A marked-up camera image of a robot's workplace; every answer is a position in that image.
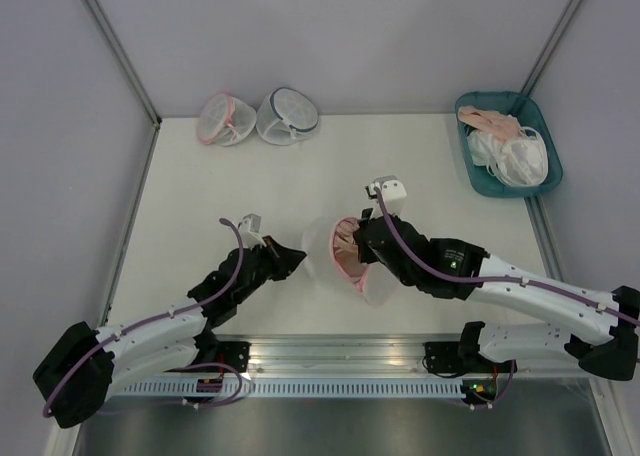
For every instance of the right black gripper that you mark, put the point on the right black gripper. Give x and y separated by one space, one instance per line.
363 249

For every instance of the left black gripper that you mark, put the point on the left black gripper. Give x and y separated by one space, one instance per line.
285 260

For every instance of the pink-zip mesh laundry bag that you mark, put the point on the pink-zip mesh laundry bag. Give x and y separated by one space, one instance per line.
379 284

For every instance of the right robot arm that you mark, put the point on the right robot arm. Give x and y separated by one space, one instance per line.
596 329

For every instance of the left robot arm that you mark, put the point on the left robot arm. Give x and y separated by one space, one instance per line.
71 398

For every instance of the blue-trim mesh laundry bag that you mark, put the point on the blue-trim mesh laundry bag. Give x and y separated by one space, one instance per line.
286 117

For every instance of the pink-trim mesh laundry bag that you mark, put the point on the pink-trim mesh laundry bag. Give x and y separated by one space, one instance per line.
225 121

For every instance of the white bra in basket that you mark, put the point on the white bra in basket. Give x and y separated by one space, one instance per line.
521 161

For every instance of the teal plastic basket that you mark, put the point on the teal plastic basket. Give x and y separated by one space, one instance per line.
528 114

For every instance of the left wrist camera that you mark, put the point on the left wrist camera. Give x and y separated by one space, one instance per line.
249 229

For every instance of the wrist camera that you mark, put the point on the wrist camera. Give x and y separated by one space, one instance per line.
249 229
389 190

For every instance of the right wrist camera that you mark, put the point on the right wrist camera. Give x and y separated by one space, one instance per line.
389 190

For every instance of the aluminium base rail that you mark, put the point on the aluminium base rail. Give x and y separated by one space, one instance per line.
285 356

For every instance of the slotted cable duct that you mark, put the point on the slotted cable duct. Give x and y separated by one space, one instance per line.
298 388

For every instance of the left aluminium frame post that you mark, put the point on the left aluminium frame post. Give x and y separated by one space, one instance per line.
103 24

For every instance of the aluminium frame post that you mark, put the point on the aluminium frame post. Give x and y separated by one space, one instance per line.
551 45
103 24

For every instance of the right aluminium frame post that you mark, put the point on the right aluminium frame post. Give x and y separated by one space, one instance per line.
551 45

